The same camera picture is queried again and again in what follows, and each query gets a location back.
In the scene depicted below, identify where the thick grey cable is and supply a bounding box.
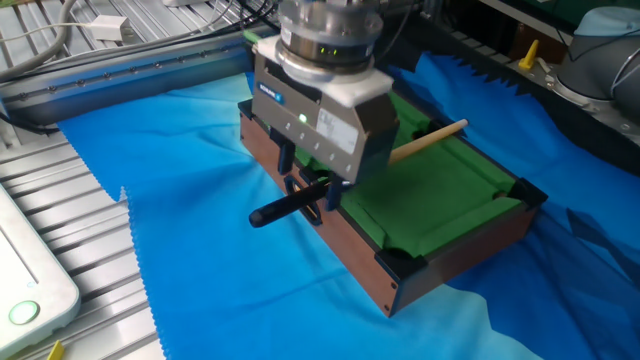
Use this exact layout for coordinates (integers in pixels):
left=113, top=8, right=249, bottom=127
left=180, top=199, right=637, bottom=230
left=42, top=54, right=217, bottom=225
left=0, top=0, right=79, bottom=84

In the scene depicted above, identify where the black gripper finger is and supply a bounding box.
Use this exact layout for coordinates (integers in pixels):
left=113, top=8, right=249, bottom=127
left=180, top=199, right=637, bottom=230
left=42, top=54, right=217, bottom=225
left=268, top=126, right=297, bottom=177
left=323, top=172, right=352, bottom=213

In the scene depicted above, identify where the mini green felt pool table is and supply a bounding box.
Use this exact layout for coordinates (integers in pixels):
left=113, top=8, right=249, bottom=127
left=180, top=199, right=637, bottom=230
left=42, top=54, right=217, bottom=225
left=237, top=89, right=549, bottom=319

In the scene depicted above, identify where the wooden pool cue black butt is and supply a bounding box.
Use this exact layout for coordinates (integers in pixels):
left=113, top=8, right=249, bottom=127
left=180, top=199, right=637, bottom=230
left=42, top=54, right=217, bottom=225
left=248, top=118, right=470, bottom=229

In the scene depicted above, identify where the long aluminium table rail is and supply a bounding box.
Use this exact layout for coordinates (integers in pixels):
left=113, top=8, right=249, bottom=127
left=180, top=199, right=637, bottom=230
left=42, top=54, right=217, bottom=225
left=0, top=29, right=261, bottom=126

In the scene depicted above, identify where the yellow plastic clip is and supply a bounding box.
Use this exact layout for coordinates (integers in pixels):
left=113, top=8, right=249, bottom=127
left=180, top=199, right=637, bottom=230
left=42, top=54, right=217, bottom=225
left=517, top=38, right=541, bottom=71

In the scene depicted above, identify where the grey Schunk gripper body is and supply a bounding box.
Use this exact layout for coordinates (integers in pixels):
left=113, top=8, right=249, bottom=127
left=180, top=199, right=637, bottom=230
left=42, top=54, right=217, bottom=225
left=250, top=49, right=401, bottom=186

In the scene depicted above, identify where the thin black cable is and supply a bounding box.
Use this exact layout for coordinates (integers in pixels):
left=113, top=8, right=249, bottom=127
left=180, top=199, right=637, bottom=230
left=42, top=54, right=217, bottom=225
left=127, top=0, right=279, bottom=44

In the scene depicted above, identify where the thin white charger cable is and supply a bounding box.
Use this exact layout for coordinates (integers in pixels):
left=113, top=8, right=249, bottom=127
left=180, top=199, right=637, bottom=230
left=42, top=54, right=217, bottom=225
left=0, top=20, right=96, bottom=44

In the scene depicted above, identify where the white power adapter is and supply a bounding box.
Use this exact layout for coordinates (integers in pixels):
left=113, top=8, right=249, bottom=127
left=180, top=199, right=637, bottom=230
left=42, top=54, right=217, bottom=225
left=89, top=14, right=132, bottom=43

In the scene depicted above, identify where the blue mountain print cloth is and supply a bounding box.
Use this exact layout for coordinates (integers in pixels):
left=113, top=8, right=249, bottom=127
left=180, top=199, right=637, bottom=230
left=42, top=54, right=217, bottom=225
left=57, top=49, right=640, bottom=360

